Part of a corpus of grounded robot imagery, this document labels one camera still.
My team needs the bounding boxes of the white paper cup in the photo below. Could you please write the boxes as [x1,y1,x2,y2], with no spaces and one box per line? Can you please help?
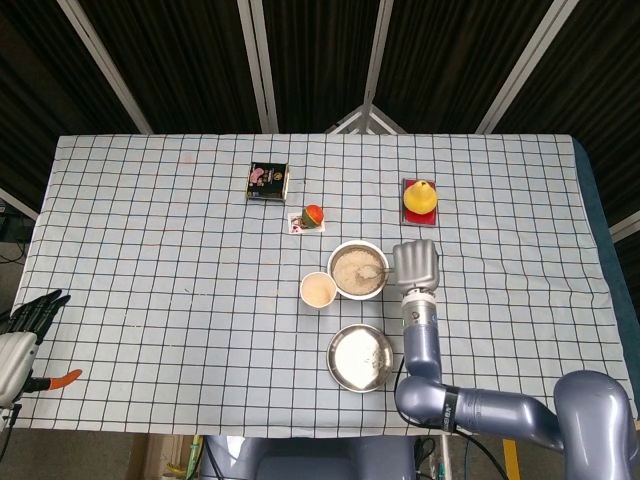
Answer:
[299,270,338,312]

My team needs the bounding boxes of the blue table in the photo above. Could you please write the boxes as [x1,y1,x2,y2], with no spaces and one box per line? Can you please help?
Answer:
[571,137,627,306]

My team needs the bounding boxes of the orange green toy pumpkin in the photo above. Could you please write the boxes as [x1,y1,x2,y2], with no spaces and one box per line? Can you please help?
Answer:
[301,203,325,230]

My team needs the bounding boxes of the playing card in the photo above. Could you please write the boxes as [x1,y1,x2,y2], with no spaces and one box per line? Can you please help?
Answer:
[287,212,326,235]

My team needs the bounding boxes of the shallow metal plate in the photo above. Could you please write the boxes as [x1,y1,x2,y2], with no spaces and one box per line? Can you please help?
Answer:
[326,323,395,394]

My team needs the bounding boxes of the black luncheon meat tin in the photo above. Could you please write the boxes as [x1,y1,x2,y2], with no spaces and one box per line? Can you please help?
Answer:
[244,161,291,202]

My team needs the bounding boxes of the white screen frame post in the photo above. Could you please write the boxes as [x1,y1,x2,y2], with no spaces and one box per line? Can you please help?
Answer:
[236,0,280,134]
[475,0,569,135]
[362,0,395,119]
[56,0,154,135]

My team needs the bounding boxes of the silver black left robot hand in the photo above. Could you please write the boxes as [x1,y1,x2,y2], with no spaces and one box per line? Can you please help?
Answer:
[0,289,83,406]

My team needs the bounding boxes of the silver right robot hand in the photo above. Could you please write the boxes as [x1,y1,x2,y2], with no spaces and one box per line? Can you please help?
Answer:
[392,239,441,292]

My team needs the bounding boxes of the blue checkered tablecloth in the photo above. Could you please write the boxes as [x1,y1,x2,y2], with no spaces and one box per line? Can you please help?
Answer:
[0,132,640,441]

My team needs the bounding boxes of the cardboard box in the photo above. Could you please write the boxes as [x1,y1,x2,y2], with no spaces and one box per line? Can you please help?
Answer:
[127,434,187,480]

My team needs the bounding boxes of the yellow toy pear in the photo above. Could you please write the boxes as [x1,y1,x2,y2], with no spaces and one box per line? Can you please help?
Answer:
[403,180,440,215]

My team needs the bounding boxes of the white bowl of rice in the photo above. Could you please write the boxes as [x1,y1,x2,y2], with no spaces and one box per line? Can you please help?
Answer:
[326,239,396,301]

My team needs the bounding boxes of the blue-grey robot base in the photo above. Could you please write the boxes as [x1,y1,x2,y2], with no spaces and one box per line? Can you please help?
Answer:
[199,433,417,480]

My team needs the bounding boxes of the yellow-green cable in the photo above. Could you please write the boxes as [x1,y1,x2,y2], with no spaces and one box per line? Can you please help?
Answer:
[167,434,205,479]

